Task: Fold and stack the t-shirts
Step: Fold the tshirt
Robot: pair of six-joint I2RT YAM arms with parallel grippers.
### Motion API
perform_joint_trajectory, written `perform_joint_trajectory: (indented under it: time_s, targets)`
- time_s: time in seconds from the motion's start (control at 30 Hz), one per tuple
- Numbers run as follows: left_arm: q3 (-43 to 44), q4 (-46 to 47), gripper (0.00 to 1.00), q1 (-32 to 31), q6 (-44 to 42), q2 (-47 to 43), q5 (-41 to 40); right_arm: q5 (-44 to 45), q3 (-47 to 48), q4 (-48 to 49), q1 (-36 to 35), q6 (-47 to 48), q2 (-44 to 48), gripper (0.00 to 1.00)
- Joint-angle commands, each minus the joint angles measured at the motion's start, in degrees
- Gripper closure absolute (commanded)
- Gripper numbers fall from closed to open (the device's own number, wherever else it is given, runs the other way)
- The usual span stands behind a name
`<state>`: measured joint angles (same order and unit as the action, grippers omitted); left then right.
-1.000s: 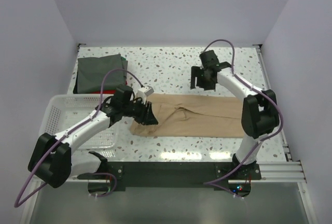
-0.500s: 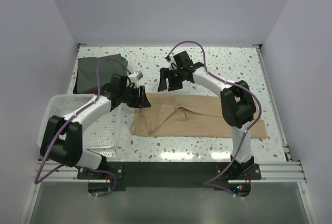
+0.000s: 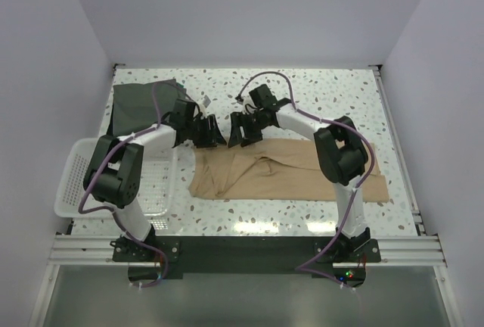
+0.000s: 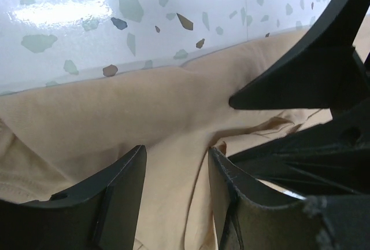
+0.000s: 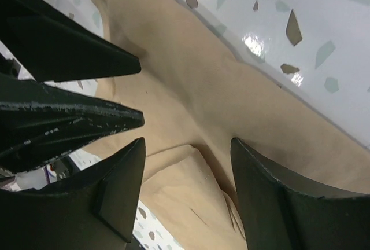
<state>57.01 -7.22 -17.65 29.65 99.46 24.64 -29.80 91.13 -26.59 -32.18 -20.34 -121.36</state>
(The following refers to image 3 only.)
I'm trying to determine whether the folded grey t-shirt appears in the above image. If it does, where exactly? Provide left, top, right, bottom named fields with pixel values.
left=107, top=79, right=187, bottom=136

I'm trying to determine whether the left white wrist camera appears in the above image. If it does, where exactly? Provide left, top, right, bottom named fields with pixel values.
left=199, top=95, right=211, bottom=117

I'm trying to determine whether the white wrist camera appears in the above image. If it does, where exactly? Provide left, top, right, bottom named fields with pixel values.
left=235, top=95, right=254, bottom=106
left=199, top=95, right=211, bottom=117

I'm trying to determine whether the beige t-shirt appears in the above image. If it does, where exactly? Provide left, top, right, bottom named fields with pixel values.
left=188, top=138, right=389, bottom=204

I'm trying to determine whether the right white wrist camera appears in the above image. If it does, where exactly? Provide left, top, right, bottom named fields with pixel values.
left=235, top=95, right=254, bottom=106

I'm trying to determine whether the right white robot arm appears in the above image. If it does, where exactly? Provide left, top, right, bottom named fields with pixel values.
left=228, top=85, right=375, bottom=270

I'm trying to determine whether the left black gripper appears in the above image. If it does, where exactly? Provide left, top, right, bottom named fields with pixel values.
left=185, top=114, right=226, bottom=148

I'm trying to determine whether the white plastic basket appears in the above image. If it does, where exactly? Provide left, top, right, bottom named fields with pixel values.
left=54, top=138, right=178, bottom=219

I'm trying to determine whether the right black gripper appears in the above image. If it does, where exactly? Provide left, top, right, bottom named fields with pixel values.
left=228, top=111, right=267, bottom=148

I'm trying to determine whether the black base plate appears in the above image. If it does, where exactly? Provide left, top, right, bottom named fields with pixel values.
left=110, top=235, right=381, bottom=286

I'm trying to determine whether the aluminium frame rail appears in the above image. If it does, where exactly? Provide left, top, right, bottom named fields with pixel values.
left=33, top=235, right=451, bottom=326

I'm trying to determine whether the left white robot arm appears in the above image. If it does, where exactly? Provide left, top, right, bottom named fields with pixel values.
left=78, top=99, right=227, bottom=266

